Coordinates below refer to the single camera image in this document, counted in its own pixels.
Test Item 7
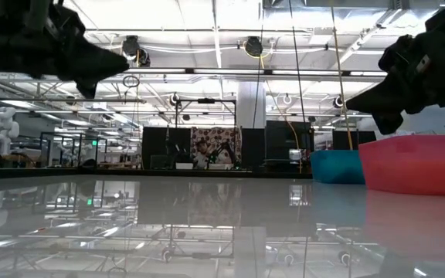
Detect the black ceiling cable reel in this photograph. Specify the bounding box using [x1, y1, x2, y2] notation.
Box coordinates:
[121, 35, 151, 67]
[244, 36, 264, 58]

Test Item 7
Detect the white building column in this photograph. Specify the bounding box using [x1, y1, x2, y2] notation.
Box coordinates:
[236, 80, 267, 129]

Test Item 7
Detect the black hanging cable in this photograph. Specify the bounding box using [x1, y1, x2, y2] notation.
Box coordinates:
[287, 0, 309, 131]

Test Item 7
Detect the patterned curtain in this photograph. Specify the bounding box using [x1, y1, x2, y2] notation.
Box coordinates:
[190, 126, 243, 165]

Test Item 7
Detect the white robot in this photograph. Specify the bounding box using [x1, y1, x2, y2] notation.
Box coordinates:
[0, 107, 21, 155]

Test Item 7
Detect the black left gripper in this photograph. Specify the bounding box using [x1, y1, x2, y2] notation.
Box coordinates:
[0, 5, 131, 100]

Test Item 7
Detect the pink plastic bin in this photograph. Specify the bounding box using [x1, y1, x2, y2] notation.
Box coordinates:
[358, 134, 445, 197]

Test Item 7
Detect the yellow hanging cable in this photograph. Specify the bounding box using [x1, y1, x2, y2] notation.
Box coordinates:
[330, 0, 354, 151]

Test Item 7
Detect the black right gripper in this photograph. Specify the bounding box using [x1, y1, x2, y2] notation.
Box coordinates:
[345, 0, 445, 136]

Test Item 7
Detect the person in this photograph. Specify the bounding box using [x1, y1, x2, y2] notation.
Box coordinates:
[192, 138, 214, 170]

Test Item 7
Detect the black aluminium table frame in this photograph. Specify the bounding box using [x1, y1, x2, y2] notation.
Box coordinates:
[0, 166, 314, 180]

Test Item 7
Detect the ceiling light strip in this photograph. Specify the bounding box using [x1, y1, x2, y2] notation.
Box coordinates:
[124, 67, 388, 78]

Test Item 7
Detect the black partition panel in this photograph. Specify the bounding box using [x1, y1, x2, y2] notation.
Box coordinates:
[331, 130, 377, 151]
[241, 120, 315, 173]
[141, 127, 192, 170]

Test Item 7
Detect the teal plastic bin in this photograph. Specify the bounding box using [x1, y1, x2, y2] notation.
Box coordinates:
[309, 149, 366, 185]

